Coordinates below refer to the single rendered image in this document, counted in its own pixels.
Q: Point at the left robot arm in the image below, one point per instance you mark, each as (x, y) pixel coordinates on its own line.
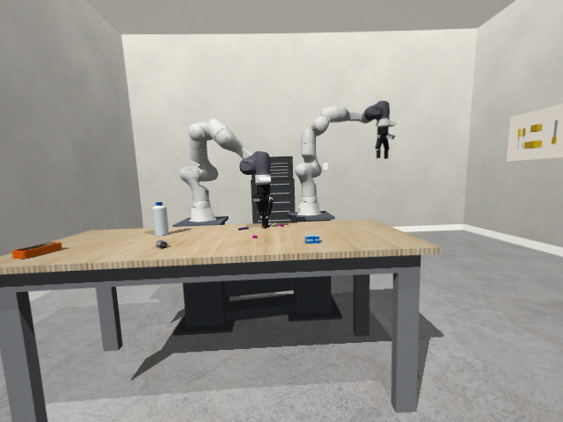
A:
(311, 168)

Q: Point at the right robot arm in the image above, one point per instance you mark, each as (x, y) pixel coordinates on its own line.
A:
(257, 164)

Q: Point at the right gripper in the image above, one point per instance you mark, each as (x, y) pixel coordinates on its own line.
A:
(264, 207)

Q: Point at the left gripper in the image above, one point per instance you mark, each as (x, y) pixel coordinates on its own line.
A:
(381, 131)

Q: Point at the orange rectangular block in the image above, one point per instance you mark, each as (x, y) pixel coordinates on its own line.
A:
(36, 250)

